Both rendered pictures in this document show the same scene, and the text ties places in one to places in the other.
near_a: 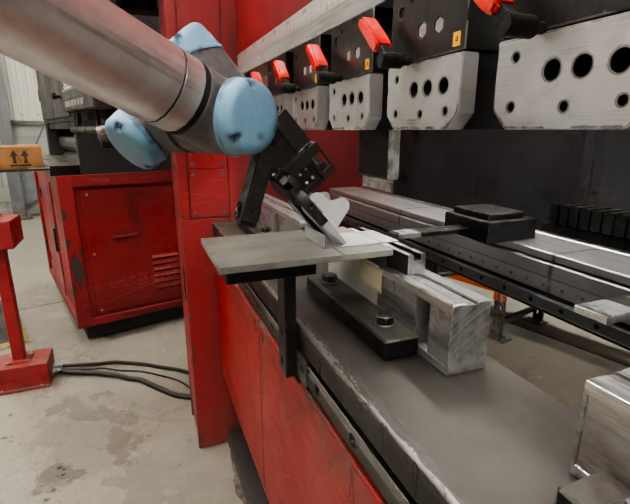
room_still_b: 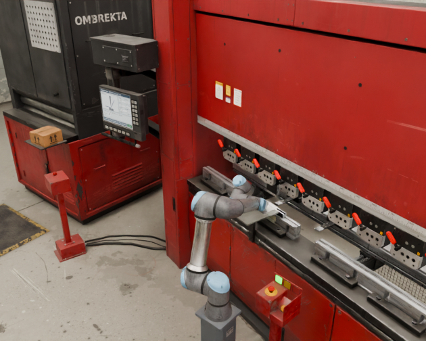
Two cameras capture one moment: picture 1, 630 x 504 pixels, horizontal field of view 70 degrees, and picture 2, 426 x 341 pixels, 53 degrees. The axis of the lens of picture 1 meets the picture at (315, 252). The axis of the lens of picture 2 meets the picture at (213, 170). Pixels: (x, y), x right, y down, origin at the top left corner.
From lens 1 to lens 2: 2.21 m
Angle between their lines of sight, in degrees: 16
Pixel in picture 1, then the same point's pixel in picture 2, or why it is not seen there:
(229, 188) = (193, 165)
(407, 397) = (287, 245)
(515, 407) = (305, 245)
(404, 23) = (283, 173)
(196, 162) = (182, 157)
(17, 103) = not seen: outside the picture
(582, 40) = (313, 200)
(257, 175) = not seen: hidden behind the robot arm
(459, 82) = (295, 193)
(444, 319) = (292, 229)
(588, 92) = (314, 206)
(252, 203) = not seen: hidden behind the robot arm
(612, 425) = (318, 247)
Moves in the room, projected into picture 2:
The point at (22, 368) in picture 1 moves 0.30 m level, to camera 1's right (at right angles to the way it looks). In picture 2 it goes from (74, 246) to (107, 241)
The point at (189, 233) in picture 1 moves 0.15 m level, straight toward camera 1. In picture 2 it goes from (178, 185) to (186, 193)
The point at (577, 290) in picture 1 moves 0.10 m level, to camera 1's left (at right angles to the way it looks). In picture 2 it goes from (318, 216) to (304, 218)
